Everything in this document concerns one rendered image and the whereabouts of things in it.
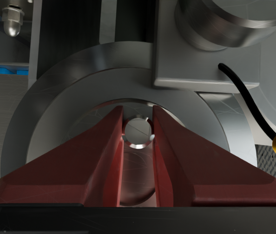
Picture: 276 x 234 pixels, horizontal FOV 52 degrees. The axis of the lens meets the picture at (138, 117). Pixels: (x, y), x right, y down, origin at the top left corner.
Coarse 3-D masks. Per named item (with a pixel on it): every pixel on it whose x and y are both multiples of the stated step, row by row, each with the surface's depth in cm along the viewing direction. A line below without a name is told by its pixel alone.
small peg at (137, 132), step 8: (128, 120) 12; (136, 120) 11; (144, 120) 11; (128, 128) 11; (136, 128) 11; (144, 128) 11; (152, 128) 12; (128, 136) 11; (136, 136) 11; (144, 136) 11; (152, 136) 12; (128, 144) 12; (136, 144) 11; (144, 144) 11
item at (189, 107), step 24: (96, 72) 16; (120, 72) 16; (144, 72) 16; (72, 96) 16; (96, 96) 16; (120, 96) 16; (144, 96) 16; (168, 96) 16; (192, 96) 16; (48, 120) 16; (72, 120) 16; (192, 120) 16; (216, 120) 16; (48, 144) 16; (216, 144) 16
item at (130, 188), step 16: (96, 112) 14; (128, 112) 14; (144, 112) 14; (80, 128) 14; (128, 160) 14; (144, 160) 15; (128, 176) 14; (144, 176) 14; (128, 192) 14; (144, 192) 14
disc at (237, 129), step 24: (96, 48) 16; (120, 48) 16; (144, 48) 16; (48, 72) 16; (72, 72) 16; (24, 96) 16; (48, 96) 16; (216, 96) 16; (24, 120) 16; (240, 120) 16; (24, 144) 16; (240, 144) 16; (0, 168) 16
